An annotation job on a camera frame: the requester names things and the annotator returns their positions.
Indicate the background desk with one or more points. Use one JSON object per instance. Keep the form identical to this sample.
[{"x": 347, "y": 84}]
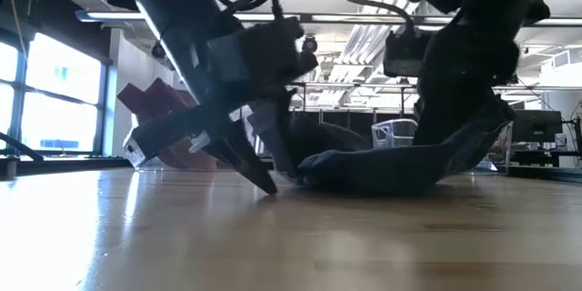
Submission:
[{"x": 545, "y": 157}]

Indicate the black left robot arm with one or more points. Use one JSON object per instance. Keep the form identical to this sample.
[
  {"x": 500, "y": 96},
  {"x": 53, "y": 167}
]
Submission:
[{"x": 168, "y": 18}]

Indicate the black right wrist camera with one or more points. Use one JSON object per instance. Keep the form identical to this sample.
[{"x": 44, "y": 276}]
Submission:
[{"x": 404, "y": 54}]

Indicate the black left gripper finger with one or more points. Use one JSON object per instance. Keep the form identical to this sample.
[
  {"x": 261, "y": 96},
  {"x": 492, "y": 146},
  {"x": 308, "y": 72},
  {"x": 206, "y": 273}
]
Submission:
[
  {"x": 273, "y": 132},
  {"x": 241, "y": 159}
]

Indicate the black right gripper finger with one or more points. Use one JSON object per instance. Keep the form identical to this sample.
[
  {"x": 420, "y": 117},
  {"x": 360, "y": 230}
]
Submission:
[{"x": 441, "y": 123}]

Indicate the long overhead light bar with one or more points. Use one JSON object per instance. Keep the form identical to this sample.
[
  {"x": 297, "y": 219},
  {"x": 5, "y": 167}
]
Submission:
[{"x": 113, "y": 16}]

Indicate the black partition panels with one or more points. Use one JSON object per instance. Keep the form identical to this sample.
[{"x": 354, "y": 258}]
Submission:
[{"x": 364, "y": 116}]

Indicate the dark background monitor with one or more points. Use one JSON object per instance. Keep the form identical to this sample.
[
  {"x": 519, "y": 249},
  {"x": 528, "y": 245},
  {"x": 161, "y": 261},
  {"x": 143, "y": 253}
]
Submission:
[{"x": 536, "y": 125}]

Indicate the background metal shelf frame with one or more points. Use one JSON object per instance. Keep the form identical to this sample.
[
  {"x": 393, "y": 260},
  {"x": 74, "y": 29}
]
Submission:
[{"x": 354, "y": 86}]

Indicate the clear plastic bin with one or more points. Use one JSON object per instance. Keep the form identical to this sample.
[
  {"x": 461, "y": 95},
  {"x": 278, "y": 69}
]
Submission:
[{"x": 393, "y": 134}]

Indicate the dark navy baseball cap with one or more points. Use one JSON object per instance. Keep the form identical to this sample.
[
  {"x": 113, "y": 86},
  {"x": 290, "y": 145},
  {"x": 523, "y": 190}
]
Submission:
[{"x": 386, "y": 173}]

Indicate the window frame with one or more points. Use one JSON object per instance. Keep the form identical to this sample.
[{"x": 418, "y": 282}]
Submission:
[{"x": 19, "y": 100}]

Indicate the black aluminium table frame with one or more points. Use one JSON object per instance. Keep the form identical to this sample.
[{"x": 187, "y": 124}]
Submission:
[{"x": 68, "y": 166}]

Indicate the black hanging overhead camera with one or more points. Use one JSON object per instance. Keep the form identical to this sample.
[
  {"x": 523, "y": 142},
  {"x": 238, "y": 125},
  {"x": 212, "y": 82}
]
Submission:
[{"x": 310, "y": 45}]

